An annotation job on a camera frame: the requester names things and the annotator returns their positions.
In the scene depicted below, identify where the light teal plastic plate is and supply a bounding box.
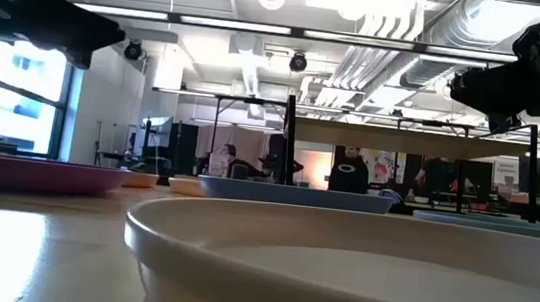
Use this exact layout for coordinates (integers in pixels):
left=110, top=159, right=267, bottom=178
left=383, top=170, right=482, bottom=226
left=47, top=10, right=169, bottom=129
left=411, top=208, right=540, bottom=242

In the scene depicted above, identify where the magenta plastic plate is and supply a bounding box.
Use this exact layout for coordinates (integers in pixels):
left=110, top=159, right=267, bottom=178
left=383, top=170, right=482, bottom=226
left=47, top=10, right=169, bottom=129
left=0, top=153, right=134, bottom=204

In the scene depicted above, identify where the peach plastic plate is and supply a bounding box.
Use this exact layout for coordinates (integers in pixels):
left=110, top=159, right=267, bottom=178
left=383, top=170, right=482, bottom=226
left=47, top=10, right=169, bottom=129
left=119, top=169, right=161, bottom=192

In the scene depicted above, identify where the beige plastic plate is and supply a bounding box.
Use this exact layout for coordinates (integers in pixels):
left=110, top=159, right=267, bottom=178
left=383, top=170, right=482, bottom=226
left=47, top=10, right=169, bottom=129
left=115, top=186, right=540, bottom=302

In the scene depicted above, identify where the blue plastic plate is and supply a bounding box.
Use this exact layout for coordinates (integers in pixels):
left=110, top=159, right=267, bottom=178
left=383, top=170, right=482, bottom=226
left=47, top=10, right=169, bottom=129
left=195, top=173, right=396, bottom=217

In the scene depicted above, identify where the wooden shelf with black legs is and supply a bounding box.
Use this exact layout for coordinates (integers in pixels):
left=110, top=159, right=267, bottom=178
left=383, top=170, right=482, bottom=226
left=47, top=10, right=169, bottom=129
left=274, top=93, right=540, bottom=225

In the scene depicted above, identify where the black ceiling spotlight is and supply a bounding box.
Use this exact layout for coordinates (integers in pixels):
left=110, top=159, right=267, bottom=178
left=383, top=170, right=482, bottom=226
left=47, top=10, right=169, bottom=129
left=287, top=51, right=309, bottom=74
left=122, top=38, right=145, bottom=62

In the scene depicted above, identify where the large window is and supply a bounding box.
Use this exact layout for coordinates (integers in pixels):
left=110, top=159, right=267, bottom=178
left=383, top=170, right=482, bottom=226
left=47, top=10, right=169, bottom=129
left=0, top=34, right=79, bottom=161

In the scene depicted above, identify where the person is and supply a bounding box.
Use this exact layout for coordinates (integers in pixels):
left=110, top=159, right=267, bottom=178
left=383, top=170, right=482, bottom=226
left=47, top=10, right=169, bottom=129
left=326, top=144, right=374, bottom=196
left=219, top=143, right=266, bottom=182
left=413, top=156, right=456, bottom=201

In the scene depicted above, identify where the black beam with light strips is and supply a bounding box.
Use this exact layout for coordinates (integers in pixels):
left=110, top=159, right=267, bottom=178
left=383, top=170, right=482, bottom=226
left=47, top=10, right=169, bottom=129
left=71, top=1, right=521, bottom=66

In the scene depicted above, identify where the floral patterned cloth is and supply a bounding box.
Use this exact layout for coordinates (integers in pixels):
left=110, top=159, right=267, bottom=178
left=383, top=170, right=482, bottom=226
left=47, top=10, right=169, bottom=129
left=369, top=150, right=399, bottom=186

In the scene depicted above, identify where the blue white bag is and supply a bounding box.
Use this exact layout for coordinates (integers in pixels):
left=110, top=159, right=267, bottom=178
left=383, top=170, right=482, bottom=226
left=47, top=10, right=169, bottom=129
left=377, top=187, right=406, bottom=206

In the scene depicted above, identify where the black cabinet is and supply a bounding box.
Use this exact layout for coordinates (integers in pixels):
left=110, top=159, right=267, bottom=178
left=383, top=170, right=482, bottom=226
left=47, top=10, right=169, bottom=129
left=166, top=121, right=200, bottom=177

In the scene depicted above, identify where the black metal rack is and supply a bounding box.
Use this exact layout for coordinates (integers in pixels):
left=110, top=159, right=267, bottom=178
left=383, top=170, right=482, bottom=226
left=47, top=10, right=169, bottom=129
left=143, top=85, right=290, bottom=188

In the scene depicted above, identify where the white printed sign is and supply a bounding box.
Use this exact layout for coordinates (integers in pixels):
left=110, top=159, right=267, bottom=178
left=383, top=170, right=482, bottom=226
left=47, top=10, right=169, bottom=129
left=206, top=152, right=230, bottom=179

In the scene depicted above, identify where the beige curtain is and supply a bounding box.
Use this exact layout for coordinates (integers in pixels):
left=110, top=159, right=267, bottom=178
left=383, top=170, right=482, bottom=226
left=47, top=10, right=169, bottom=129
left=193, top=121, right=273, bottom=182

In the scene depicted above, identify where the white wall poster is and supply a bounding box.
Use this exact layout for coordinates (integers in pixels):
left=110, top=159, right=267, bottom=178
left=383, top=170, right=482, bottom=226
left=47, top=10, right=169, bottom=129
left=491, top=159, right=521, bottom=193

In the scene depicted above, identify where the silver ventilation duct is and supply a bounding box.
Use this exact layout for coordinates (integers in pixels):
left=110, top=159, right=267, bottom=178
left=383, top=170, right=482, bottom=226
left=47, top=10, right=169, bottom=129
left=396, top=0, right=533, bottom=101

